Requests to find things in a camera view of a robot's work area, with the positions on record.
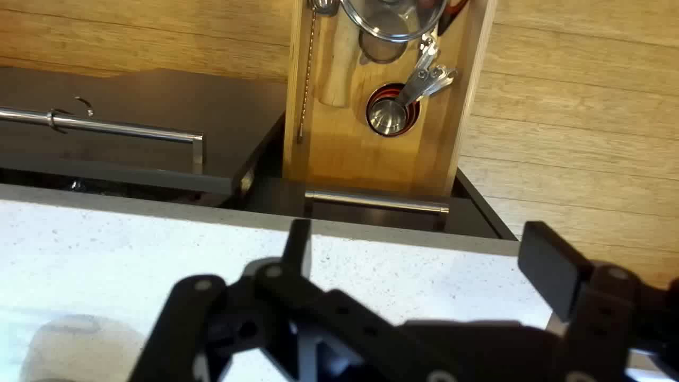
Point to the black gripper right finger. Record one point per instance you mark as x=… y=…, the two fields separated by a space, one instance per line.
x=552 y=266

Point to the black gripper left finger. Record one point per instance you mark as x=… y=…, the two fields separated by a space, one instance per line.
x=298 y=249

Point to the open wooden drawer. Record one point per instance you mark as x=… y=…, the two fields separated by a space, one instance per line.
x=376 y=96

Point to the steel measuring cups set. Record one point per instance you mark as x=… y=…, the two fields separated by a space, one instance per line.
x=392 y=115

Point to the dark dishwasher door with handle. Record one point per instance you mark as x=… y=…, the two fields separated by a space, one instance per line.
x=157 y=134

